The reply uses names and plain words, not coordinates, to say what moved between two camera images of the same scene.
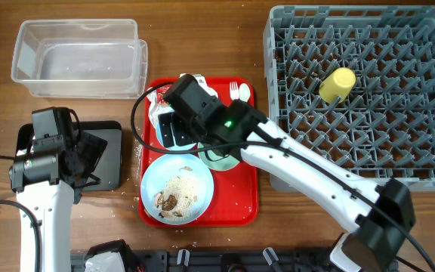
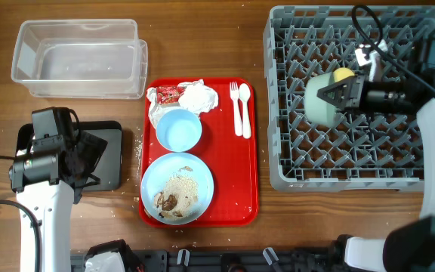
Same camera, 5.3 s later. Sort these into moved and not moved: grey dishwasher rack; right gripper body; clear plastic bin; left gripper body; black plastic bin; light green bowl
Moved: light green bowl; right gripper body
Not moved: left gripper body; grey dishwasher rack; black plastic bin; clear plastic bin
